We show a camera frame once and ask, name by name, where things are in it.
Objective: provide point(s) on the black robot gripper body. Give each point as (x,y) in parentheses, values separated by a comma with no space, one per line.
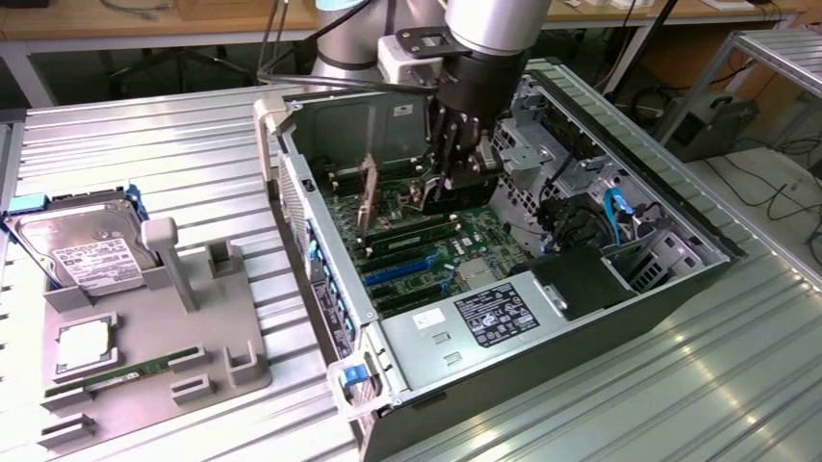
(482,86)

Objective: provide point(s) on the graphics card with metal bracket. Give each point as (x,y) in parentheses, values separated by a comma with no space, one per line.
(462,202)

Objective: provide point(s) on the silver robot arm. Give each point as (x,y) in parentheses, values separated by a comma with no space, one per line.
(494,24)

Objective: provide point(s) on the metal disk bay cage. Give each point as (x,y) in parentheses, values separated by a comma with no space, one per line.
(526,159)

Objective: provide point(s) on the green motherboard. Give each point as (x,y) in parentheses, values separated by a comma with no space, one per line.
(489,231)

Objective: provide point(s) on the black RAM slot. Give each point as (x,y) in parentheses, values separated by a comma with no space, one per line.
(347,185)
(343,174)
(411,226)

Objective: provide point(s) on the installed RAM stick with label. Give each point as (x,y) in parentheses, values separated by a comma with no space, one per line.
(411,240)

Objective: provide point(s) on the silver chipset heatsink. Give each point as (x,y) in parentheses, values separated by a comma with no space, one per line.
(482,276)

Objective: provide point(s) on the blue expansion slot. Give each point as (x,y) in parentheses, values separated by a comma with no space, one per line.
(395,272)

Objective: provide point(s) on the black expansion slot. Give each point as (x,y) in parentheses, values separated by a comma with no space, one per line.
(407,296)

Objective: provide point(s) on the black plastic air shroud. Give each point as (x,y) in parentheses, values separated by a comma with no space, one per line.
(578,284)

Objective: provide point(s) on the black box on floor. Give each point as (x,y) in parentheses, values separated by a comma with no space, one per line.
(713,130)

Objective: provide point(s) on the grey power supply unit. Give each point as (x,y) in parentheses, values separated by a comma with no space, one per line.
(437,351)

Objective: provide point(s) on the black tripod legs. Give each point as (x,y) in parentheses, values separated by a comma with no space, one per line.
(186,60)

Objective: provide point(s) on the open black PC case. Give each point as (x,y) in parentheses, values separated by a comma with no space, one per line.
(578,366)

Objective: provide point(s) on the blue case latch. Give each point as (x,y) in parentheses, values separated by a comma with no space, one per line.
(353,375)

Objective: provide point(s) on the wooden desk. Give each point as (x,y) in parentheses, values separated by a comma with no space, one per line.
(129,21)

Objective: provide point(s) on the silver hard disk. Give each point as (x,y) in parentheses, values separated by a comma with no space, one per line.
(83,255)

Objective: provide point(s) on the grey plastic parts rack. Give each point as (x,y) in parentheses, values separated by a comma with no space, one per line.
(161,346)

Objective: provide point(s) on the blue hard disk caddy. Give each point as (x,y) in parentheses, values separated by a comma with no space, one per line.
(28,203)

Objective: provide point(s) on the green RAM stick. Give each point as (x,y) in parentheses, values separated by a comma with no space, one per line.
(129,373)

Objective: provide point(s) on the silver CPU chip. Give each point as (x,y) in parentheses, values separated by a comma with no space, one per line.
(82,344)

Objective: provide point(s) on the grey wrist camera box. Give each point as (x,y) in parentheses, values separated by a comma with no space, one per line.
(401,62)

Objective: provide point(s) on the metal slat table frame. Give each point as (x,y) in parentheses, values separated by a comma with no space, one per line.
(784,53)

